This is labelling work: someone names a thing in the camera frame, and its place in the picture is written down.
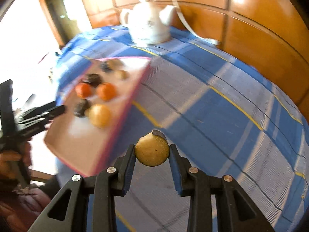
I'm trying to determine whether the white pink-rimmed tray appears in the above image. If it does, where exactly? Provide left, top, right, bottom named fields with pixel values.
left=44, top=57, right=150, bottom=177

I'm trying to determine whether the blue plaid tablecloth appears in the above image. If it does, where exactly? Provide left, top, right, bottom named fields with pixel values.
left=55, top=26, right=308, bottom=231

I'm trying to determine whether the white kettle power cord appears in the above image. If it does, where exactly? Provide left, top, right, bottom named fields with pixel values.
left=150, top=0, right=221, bottom=46

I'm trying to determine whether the white ceramic electric kettle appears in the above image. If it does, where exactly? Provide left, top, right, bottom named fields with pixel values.
left=119, top=0, right=175, bottom=47

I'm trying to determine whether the wooden door with glass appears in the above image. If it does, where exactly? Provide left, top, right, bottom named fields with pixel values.
left=39, top=0, right=92, bottom=48

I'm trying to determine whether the orange tangerine with stem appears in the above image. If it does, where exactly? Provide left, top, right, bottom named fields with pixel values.
left=75, top=83, right=92, bottom=98

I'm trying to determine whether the dark brown passion fruit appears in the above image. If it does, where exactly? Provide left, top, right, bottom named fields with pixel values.
left=83, top=73, right=104, bottom=87

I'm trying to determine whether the person left hand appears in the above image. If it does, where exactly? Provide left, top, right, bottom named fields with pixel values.
left=0, top=141, right=32, bottom=180

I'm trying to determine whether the yellow fruit piece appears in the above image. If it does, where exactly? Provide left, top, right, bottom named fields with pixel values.
left=88, top=104, right=112, bottom=128

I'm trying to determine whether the cut pale fruit dark skin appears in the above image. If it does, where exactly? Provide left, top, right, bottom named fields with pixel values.
left=99, top=59, right=124, bottom=73

